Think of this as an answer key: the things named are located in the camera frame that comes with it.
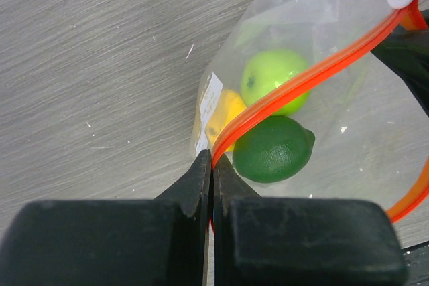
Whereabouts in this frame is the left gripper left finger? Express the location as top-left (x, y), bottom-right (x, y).
top-left (1, 150), bottom-right (211, 285)

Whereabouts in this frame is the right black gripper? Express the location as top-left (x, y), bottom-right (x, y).
top-left (371, 27), bottom-right (428, 113)

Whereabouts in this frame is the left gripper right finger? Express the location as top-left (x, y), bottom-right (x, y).
top-left (212, 157), bottom-right (408, 285)

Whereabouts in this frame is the dark green avocado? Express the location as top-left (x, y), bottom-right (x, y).
top-left (232, 116), bottom-right (316, 184)

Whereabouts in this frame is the clear zip top bag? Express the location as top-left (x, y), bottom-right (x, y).
top-left (190, 0), bottom-right (428, 223)

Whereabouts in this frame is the yellow pear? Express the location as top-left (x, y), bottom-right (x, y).
top-left (195, 89), bottom-right (247, 155)

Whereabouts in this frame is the green apple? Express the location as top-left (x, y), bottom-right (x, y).
top-left (241, 49), bottom-right (308, 106)

